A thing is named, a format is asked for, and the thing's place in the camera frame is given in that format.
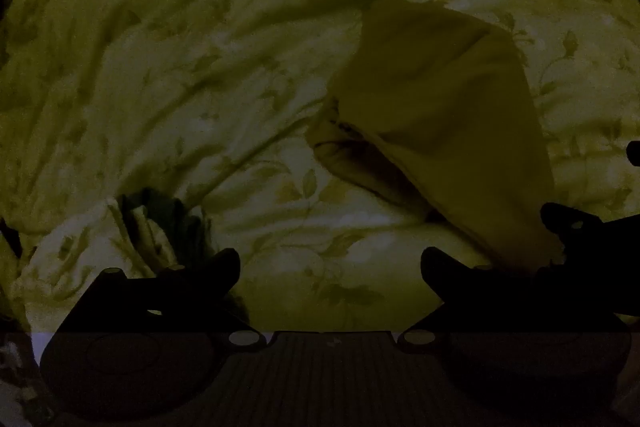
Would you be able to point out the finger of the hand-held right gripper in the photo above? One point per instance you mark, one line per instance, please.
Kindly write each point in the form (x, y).
(635, 154)
(560, 216)

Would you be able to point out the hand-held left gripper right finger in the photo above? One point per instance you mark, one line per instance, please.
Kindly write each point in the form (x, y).
(436, 264)

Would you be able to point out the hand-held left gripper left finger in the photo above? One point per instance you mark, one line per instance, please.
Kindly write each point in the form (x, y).
(222, 264)

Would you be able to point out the yellow small garment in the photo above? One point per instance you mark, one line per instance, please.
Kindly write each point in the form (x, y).
(440, 107)

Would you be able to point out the dark green striped cloth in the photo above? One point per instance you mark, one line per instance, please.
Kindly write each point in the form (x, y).
(187, 227)

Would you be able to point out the floral leaf print blanket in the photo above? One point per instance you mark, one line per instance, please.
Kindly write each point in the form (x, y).
(175, 82)

